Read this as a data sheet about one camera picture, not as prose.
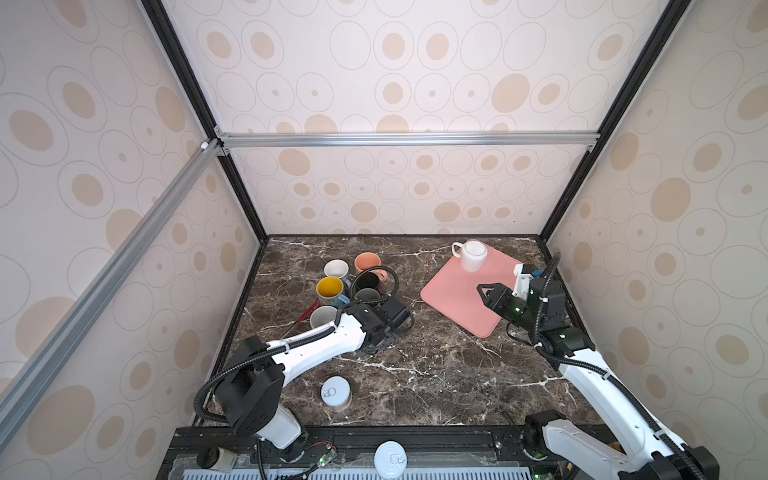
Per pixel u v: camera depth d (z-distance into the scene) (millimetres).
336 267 1011
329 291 925
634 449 418
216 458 645
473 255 1031
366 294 899
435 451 729
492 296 703
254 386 421
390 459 672
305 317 939
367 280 946
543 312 575
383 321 598
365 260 1048
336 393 775
